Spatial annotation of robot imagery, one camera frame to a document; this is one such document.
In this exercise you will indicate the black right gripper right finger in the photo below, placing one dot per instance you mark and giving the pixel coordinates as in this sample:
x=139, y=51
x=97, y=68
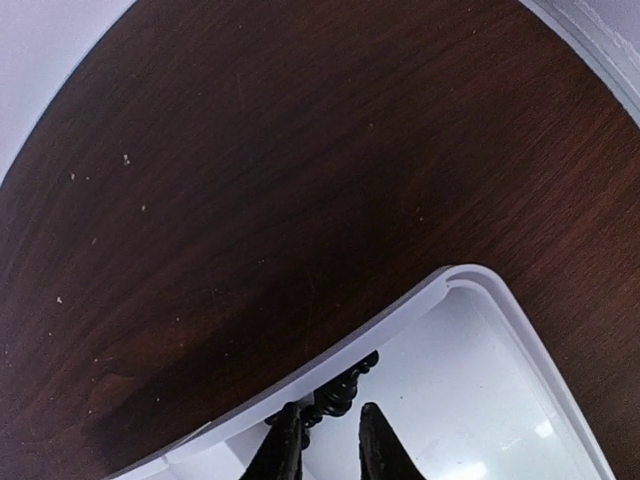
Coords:
x=381, y=454

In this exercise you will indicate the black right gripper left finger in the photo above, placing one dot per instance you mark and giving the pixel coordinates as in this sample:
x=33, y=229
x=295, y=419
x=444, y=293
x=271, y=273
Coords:
x=279, y=456

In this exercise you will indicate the white plastic divided tray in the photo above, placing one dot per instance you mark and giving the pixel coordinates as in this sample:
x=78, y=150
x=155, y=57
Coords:
x=463, y=379

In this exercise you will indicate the black chess knight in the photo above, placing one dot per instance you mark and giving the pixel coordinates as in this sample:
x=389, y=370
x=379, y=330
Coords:
x=334, y=398

